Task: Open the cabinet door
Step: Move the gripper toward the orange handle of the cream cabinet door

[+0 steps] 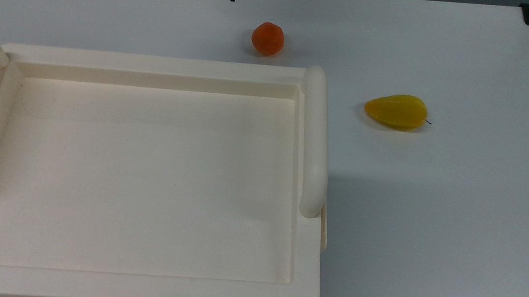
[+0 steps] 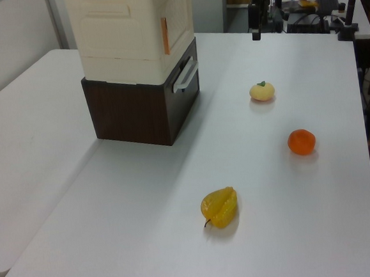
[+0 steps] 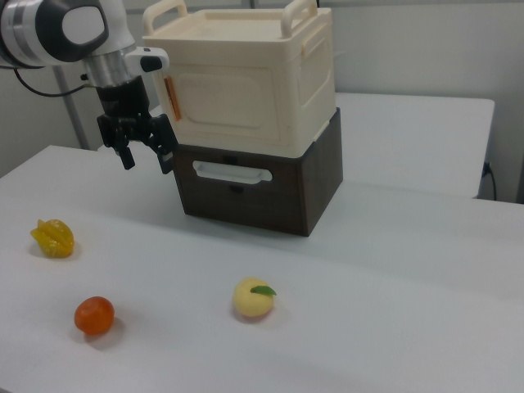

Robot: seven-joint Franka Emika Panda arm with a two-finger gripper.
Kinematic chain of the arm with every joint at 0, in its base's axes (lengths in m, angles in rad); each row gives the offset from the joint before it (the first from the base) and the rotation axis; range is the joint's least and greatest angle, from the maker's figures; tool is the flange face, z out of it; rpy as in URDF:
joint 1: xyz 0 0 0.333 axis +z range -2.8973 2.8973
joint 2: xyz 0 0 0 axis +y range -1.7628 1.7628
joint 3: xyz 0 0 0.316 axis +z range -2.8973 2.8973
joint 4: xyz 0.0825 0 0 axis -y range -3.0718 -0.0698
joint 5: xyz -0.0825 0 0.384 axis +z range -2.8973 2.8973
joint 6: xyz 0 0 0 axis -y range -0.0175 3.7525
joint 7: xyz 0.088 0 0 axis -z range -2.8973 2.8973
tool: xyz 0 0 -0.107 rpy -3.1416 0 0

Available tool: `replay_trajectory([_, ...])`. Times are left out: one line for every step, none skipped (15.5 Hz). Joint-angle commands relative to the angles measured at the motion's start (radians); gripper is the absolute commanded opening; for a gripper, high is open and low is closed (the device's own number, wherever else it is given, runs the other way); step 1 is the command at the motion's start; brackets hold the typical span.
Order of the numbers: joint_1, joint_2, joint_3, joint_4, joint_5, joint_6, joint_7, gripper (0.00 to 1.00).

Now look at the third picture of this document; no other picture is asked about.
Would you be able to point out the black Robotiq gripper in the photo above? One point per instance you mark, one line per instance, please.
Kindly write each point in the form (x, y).
(120, 98)

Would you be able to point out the cream cabinet door orange latch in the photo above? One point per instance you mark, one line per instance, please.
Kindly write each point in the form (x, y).
(229, 102)

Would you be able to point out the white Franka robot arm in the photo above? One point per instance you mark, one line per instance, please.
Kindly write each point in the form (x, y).
(82, 24)

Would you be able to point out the dark brown drawer box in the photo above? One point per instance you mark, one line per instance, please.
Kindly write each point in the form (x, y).
(245, 204)

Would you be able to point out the yellow starfruit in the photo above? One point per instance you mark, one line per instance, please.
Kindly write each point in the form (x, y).
(53, 239)

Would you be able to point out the large cream plastic tray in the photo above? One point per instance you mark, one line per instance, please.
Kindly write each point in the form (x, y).
(245, 45)

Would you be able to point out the orange mandarin fruit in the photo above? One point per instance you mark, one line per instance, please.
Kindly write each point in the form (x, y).
(94, 315)

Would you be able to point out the pale yellow fruit green leaf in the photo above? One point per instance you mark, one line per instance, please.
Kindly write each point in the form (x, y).
(251, 301)

